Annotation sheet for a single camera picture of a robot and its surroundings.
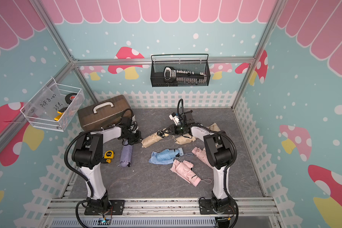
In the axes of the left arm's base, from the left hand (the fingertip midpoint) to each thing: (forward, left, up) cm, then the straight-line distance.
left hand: (143, 141), depth 99 cm
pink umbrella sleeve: (-10, -40, +4) cm, 41 cm away
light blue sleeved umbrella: (-12, -17, +3) cm, 21 cm away
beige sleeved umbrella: (0, -27, +3) cm, 27 cm away
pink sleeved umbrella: (-21, -28, +4) cm, 35 cm away
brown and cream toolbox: (+8, +21, +20) cm, 30 cm away
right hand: (+2, -16, +9) cm, 19 cm away
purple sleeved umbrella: (-11, +9, +2) cm, 14 cm away
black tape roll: (+9, +37, +33) cm, 50 cm away
